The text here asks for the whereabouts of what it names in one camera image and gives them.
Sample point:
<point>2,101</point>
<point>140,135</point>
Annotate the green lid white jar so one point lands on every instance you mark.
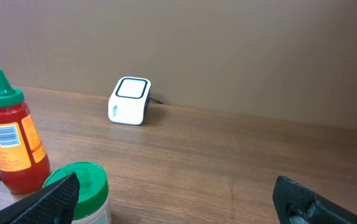
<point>93,206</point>

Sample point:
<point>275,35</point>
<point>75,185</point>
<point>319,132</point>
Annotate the red sauce bottle green cap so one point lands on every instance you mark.
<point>24,163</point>

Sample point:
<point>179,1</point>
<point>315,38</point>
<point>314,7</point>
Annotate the white barcode scanner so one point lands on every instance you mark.
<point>129,101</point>

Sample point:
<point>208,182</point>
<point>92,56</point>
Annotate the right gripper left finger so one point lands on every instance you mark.
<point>54,203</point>

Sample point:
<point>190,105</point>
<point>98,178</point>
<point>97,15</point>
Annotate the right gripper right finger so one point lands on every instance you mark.
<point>295,203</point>

